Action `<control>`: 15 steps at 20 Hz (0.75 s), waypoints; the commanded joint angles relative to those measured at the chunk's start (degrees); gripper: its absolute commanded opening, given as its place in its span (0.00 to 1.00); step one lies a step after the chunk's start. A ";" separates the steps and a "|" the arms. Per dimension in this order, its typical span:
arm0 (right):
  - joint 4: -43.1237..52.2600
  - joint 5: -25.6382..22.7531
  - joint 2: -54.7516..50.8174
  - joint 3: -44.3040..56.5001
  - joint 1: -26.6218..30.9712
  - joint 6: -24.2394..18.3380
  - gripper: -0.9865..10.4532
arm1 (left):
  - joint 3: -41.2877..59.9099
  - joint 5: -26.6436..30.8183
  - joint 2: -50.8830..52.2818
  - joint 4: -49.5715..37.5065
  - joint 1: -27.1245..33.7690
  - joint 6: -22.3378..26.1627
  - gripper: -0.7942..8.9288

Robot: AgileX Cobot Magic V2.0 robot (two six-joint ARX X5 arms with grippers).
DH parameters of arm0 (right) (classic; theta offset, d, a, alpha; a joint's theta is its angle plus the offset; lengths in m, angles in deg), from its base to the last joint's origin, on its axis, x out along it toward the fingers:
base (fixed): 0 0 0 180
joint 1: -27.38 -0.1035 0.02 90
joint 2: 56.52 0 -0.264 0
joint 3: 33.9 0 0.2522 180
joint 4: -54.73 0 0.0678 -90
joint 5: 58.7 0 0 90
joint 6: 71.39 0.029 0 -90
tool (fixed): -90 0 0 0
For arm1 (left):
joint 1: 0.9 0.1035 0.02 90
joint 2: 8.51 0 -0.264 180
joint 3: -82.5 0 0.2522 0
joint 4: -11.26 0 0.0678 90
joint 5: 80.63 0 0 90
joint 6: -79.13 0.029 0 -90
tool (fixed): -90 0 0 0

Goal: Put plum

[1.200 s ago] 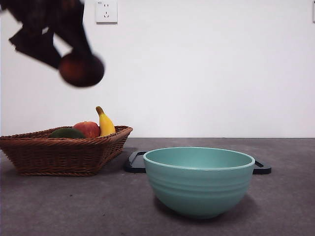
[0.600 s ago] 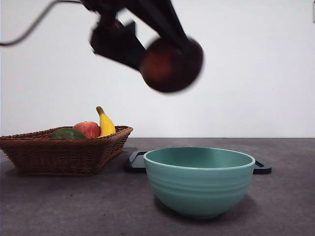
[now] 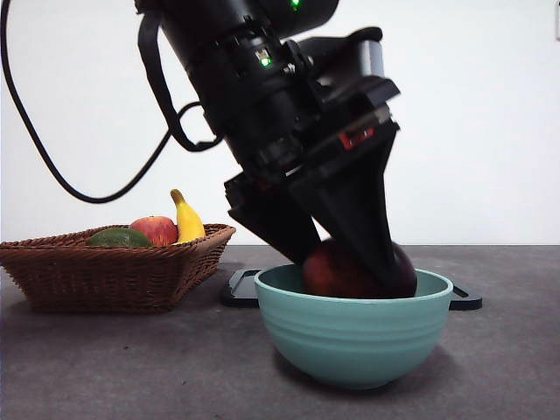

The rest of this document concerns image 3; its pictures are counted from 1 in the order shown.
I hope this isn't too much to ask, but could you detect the red apple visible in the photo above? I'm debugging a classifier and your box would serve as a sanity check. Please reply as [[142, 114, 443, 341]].
[[129, 215, 179, 247]]

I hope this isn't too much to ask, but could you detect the yellow banana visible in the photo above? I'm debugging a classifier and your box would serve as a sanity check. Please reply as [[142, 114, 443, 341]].
[[170, 188, 207, 244]]

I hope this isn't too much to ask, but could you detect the brown wicker basket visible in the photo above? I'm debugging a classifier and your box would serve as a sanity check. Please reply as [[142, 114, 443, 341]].
[[0, 223, 237, 314]]

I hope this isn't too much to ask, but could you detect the green avocado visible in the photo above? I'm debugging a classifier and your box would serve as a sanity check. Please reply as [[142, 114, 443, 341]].
[[85, 227, 154, 248]]

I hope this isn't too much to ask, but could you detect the black flat strap cable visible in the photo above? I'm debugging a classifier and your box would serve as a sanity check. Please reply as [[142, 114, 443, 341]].
[[137, 12, 220, 152]]

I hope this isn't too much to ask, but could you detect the dark purple plum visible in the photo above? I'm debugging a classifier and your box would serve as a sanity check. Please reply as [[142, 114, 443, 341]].
[[301, 240, 417, 299]]

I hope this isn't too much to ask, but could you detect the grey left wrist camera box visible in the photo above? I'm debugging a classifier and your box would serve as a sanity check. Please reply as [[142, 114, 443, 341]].
[[345, 26, 386, 82]]

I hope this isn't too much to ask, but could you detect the teal ribbed bowl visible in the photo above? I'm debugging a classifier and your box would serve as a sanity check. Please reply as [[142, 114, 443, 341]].
[[254, 264, 454, 390]]

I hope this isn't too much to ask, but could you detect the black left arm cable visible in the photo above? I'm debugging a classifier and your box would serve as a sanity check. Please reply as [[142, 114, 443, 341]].
[[0, 0, 207, 203]]

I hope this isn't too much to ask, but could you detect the black rectangular tray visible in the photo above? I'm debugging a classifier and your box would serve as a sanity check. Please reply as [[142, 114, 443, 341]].
[[219, 268, 483, 311]]

